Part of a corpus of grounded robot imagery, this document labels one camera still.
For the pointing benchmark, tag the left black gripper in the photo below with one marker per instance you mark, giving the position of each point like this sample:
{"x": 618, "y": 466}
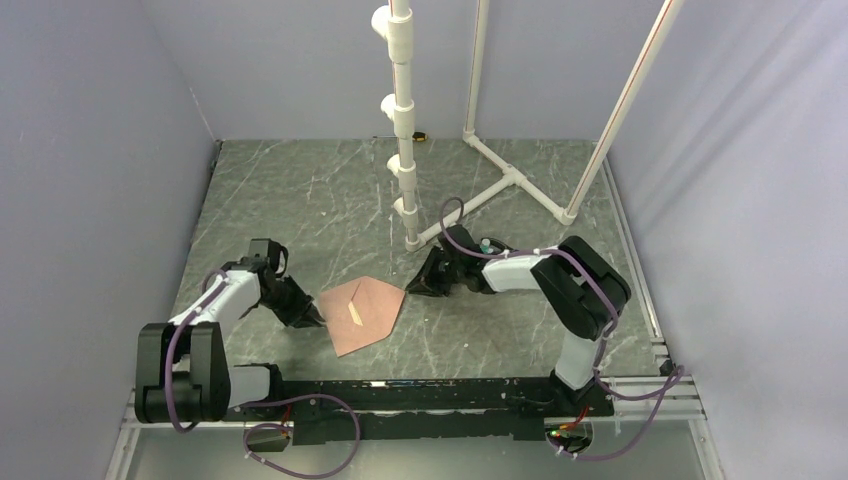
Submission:
{"x": 298, "y": 312}

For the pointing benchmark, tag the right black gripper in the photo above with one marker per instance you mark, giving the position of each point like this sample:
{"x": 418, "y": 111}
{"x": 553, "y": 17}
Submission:
{"x": 425, "y": 282}

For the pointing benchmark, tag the cream paper letter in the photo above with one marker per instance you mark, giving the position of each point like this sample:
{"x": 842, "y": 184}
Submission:
{"x": 354, "y": 314}

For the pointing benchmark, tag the pink brown envelope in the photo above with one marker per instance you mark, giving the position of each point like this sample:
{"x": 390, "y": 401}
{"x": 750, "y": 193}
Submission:
{"x": 379, "y": 304}

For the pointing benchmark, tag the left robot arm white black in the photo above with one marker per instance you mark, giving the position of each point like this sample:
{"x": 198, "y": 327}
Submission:
{"x": 183, "y": 376}

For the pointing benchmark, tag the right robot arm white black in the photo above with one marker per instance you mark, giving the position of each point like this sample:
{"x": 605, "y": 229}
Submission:
{"x": 585, "y": 292}

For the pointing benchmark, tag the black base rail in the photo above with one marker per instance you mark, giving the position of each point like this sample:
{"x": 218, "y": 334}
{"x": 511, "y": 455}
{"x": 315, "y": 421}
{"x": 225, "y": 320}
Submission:
{"x": 335, "y": 410}

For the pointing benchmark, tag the white PVC pipe frame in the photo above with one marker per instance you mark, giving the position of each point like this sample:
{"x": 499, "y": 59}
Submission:
{"x": 394, "y": 23}

